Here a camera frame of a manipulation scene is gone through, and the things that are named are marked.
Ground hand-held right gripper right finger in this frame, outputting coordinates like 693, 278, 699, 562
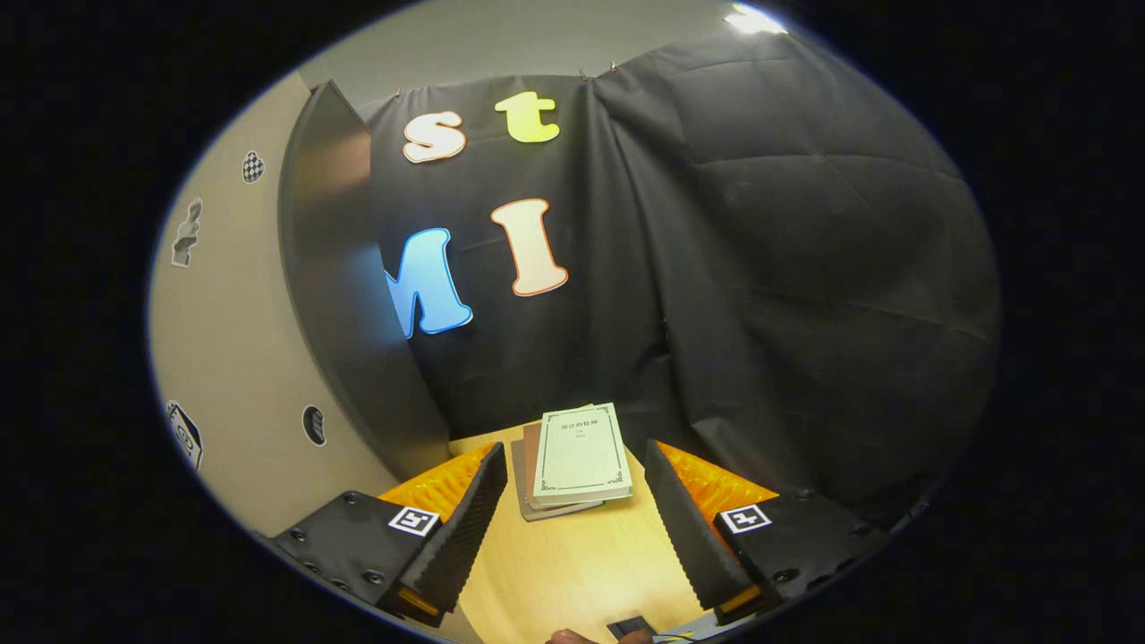
644, 438, 886, 627

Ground pale green book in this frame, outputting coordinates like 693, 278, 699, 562
533, 402, 634, 506

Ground brown book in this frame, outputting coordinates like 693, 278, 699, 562
522, 420, 548, 513

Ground dark grey cabinet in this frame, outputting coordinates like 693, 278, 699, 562
277, 79, 453, 481

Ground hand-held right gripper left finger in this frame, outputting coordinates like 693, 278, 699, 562
268, 441, 509, 629

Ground black backdrop cloth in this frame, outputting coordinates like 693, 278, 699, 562
358, 31, 1003, 529

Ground small ceiling light panel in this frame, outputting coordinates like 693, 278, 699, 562
725, 3, 788, 37

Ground grey book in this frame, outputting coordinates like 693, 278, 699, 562
510, 438, 606, 522

